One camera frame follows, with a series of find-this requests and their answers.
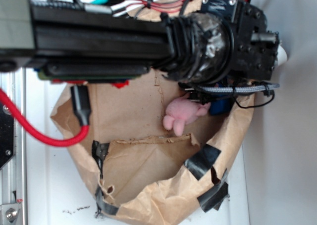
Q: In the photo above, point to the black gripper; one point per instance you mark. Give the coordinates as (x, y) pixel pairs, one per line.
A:
(251, 48)

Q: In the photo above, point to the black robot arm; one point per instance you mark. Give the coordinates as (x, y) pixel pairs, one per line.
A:
(74, 41)

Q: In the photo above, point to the blue rectangular block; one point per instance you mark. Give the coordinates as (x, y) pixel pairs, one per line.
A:
(220, 107)

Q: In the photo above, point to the pink plush bunny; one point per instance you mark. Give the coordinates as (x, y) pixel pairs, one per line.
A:
(181, 112)

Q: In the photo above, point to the brown paper bag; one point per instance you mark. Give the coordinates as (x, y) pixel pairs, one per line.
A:
(141, 174)

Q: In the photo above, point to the aluminium frame rail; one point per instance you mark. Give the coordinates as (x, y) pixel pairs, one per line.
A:
(13, 192)

